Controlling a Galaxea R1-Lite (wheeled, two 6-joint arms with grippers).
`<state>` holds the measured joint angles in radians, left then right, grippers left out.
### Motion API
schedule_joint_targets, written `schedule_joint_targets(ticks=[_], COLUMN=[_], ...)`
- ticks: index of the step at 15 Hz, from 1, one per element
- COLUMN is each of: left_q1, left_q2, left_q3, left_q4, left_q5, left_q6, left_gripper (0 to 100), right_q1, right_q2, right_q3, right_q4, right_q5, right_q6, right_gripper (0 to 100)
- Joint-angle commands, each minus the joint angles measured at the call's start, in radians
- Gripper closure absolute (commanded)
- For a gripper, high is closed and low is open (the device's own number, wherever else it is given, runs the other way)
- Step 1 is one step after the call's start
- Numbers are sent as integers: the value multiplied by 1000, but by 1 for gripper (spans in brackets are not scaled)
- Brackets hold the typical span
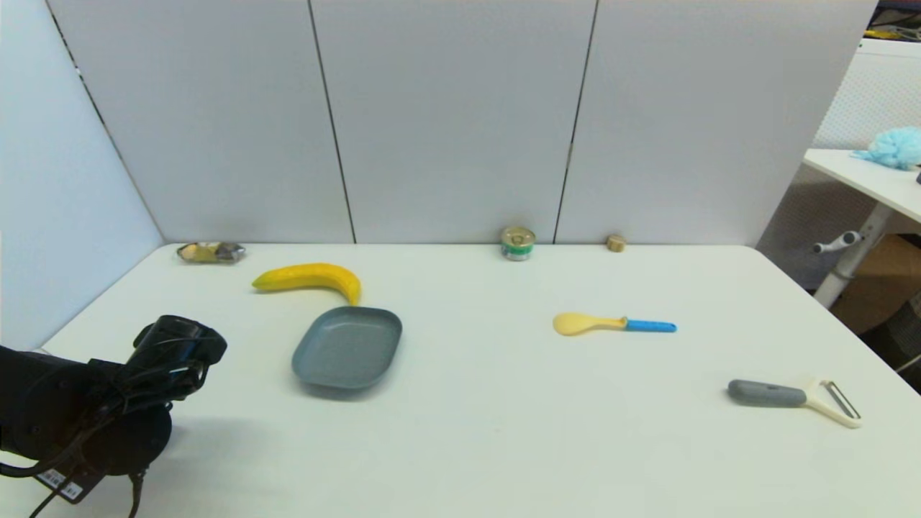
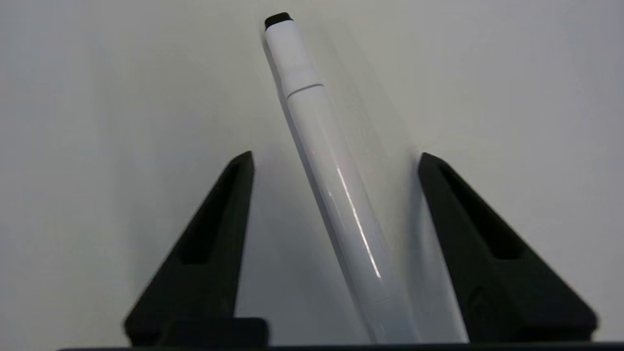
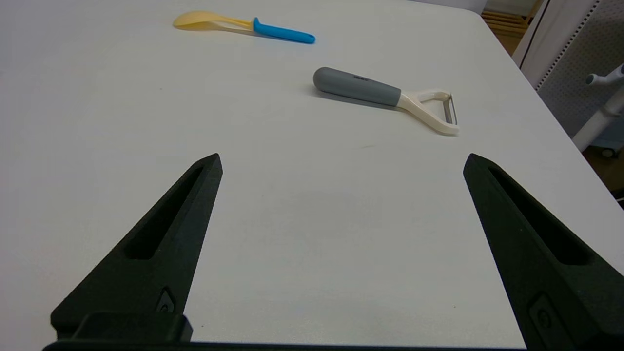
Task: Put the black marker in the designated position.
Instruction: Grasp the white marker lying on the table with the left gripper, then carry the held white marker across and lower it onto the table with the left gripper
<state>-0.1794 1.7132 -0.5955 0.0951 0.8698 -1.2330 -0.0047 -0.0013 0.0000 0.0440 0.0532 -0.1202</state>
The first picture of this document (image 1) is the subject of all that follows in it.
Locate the shiny foil snack packet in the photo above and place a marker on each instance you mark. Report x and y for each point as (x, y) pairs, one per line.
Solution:
(211, 252)

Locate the grey rectangular plate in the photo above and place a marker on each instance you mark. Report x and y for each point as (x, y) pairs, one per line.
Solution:
(347, 347)

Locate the small tan cork cylinder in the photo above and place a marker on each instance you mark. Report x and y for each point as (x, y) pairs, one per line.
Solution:
(615, 243)

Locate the white perforated panel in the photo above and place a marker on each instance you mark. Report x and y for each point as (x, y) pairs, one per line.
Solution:
(878, 93)

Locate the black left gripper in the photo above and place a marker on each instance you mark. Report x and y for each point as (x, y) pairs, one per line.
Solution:
(129, 439)

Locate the light blue fluffy ball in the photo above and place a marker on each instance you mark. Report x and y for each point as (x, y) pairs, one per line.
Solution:
(896, 147)

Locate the small green-labelled tin can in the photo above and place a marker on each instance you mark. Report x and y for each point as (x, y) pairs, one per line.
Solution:
(518, 243)

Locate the white side desk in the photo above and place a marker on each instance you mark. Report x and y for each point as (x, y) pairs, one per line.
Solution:
(870, 183)

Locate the brown cardboard box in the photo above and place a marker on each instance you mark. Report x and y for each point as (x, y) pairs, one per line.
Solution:
(881, 288)

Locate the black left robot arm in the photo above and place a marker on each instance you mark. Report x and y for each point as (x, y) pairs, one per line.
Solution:
(50, 403)

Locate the yellow banana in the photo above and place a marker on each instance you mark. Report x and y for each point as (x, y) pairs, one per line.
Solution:
(309, 277)

